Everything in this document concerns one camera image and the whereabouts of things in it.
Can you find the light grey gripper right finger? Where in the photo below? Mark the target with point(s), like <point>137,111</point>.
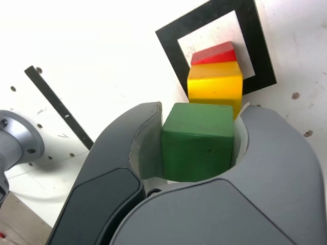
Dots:
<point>230,217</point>

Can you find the black tape strip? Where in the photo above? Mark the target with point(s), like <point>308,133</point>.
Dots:
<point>58,107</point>

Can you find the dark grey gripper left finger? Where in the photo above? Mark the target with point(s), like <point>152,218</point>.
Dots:
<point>102,191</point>

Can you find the black tape square outline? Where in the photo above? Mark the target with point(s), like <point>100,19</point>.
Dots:
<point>168,43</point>

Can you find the red cube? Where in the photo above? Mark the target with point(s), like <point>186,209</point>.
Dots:
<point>214,54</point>

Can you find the yellow cube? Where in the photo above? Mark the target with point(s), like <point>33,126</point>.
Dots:
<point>214,86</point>

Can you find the green cube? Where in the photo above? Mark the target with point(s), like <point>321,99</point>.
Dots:
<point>196,148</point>

